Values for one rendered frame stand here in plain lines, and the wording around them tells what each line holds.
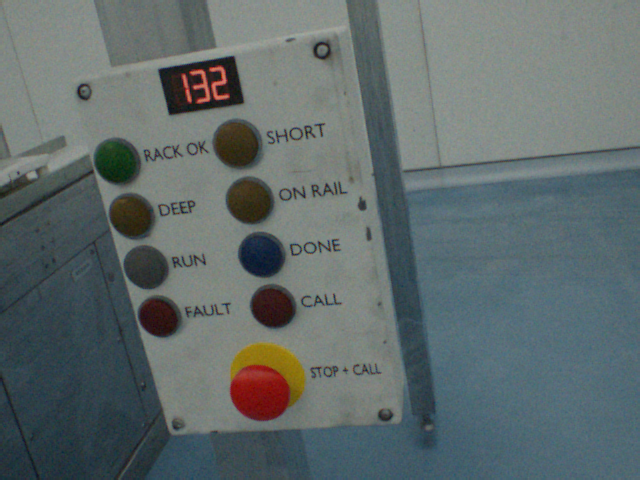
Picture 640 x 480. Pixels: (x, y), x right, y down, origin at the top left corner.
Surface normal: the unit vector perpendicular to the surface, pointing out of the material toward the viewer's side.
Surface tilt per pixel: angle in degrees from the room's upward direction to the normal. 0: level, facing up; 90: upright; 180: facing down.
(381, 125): 90
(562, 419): 0
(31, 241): 90
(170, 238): 90
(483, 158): 90
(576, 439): 0
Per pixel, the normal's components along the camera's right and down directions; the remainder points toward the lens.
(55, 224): 0.97, -0.11
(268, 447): -0.18, 0.36
